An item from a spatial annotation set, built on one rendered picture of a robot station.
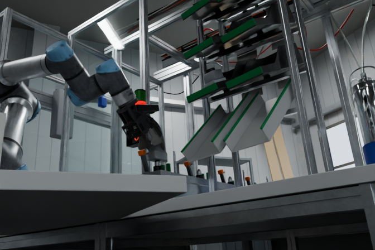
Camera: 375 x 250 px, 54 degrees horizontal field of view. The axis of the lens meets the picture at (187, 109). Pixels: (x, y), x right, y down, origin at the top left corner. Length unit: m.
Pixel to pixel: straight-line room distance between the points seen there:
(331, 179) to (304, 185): 0.05
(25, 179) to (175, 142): 4.69
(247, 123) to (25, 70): 0.75
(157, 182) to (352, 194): 0.35
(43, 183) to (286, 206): 0.47
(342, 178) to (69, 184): 0.48
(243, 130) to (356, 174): 0.46
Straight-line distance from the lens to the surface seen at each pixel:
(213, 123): 1.25
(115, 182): 0.61
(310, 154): 1.08
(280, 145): 5.80
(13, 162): 1.21
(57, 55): 1.21
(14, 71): 1.41
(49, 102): 2.42
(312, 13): 2.43
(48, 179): 0.59
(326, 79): 6.17
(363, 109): 1.82
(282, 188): 0.78
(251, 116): 1.17
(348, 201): 0.75
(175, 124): 5.31
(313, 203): 0.78
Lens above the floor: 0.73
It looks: 21 degrees up
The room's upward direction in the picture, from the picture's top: 4 degrees counter-clockwise
